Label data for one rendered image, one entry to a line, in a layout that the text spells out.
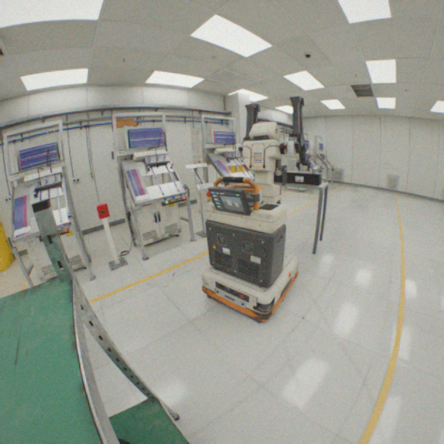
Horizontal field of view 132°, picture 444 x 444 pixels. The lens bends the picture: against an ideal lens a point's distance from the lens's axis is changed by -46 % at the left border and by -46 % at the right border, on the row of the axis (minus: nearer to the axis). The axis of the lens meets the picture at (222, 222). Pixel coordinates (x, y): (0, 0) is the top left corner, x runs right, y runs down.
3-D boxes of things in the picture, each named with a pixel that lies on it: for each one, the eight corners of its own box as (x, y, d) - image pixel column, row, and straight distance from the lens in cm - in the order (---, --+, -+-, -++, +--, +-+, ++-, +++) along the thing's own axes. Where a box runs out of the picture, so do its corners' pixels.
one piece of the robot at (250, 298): (256, 307, 129) (256, 298, 123) (210, 285, 148) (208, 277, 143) (257, 305, 131) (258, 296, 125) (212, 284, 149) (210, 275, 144)
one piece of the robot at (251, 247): (267, 304, 134) (272, 179, 95) (208, 278, 158) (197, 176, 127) (285, 279, 157) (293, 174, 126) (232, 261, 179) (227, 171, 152)
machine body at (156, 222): (182, 236, 291) (176, 197, 273) (140, 250, 270) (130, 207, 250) (165, 225, 346) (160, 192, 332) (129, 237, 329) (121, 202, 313)
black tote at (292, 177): (273, 181, 235) (273, 172, 234) (278, 180, 251) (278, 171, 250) (318, 185, 219) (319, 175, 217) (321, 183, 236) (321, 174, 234)
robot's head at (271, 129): (272, 132, 138) (276, 120, 149) (246, 135, 147) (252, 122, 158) (278, 146, 147) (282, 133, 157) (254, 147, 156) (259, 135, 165)
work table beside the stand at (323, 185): (315, 254, 233) (323, 187, 207) (264, 242, 252) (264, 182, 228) (322, 240, 273) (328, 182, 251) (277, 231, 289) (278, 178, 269)
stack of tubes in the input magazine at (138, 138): (164, 145, 281) (163, 127, 284) (130, 148, 264) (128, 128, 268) (161, 145, 292) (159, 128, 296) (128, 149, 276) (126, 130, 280)
